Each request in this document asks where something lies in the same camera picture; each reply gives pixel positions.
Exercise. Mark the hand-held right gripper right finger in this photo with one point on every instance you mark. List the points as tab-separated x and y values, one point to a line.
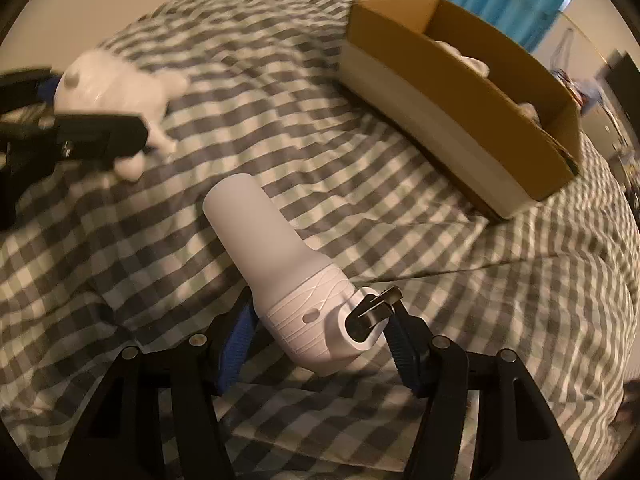
402	342

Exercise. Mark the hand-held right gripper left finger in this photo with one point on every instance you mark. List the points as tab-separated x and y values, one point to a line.
234	347

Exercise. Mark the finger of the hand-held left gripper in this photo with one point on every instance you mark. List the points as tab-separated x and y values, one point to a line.
46	91
100	135

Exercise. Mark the white plush toy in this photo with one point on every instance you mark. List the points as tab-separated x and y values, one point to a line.
110	85

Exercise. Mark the white frosted bottle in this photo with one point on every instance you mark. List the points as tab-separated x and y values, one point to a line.
270	255

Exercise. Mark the cardboard box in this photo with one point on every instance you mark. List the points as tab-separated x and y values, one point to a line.
450	120

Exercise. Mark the small white object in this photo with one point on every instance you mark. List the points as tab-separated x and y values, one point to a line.
529	111

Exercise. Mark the white rounded object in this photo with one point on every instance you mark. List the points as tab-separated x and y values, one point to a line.
467	60

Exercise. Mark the grey white checked blanket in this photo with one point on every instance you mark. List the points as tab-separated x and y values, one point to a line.
350	260

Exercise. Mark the black wall television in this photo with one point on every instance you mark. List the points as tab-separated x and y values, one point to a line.
625	85

